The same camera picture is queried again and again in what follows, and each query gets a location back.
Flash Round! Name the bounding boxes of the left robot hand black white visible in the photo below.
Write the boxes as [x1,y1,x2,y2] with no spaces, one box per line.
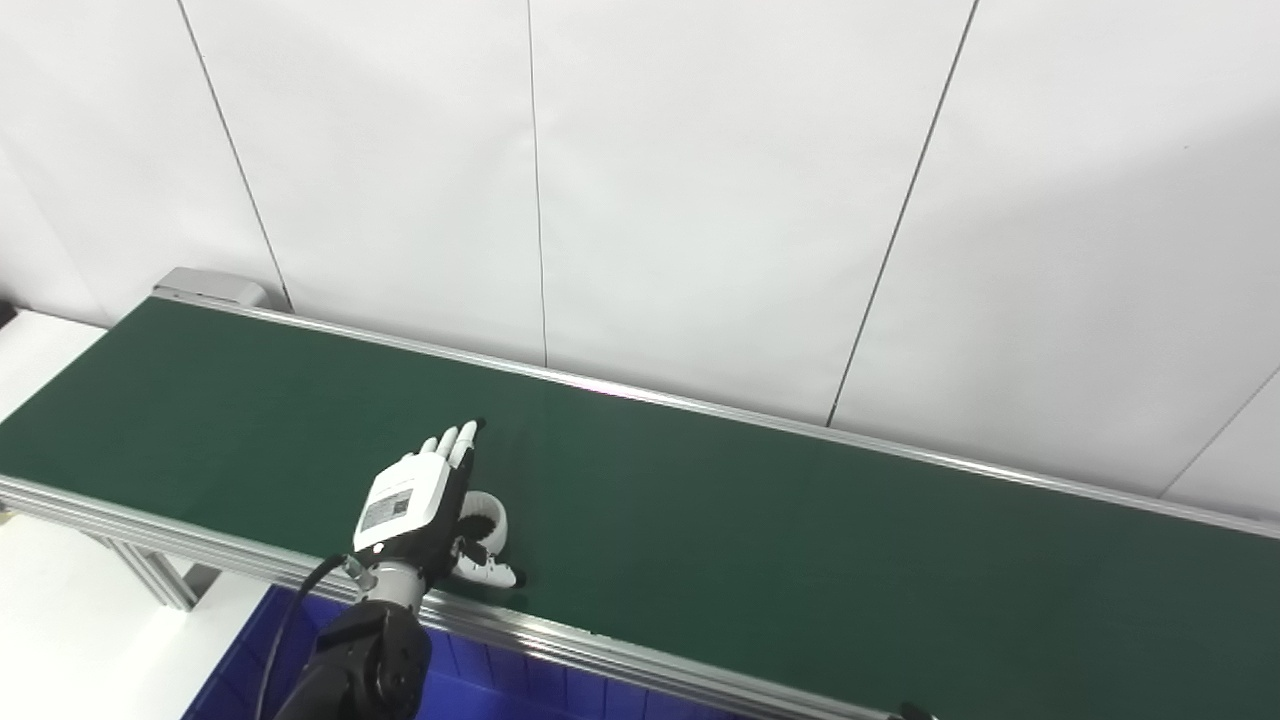
[352,417,527,590]

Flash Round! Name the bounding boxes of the white toothed ring part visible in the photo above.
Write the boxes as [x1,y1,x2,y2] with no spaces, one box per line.
[462,491,510,557]

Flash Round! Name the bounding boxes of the blue bin with white rings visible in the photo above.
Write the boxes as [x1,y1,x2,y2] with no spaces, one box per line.
[180,585,746,720]

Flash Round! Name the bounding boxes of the aluminium conveyor leg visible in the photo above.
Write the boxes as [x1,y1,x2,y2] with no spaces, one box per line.
[98,538,203,612]

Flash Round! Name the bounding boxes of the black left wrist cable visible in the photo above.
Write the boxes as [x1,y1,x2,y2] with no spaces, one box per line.
[254,552,353,720]

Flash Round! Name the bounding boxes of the green conveyor belt aluminium frame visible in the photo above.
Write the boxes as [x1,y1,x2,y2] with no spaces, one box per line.
[0,267,1280,720]

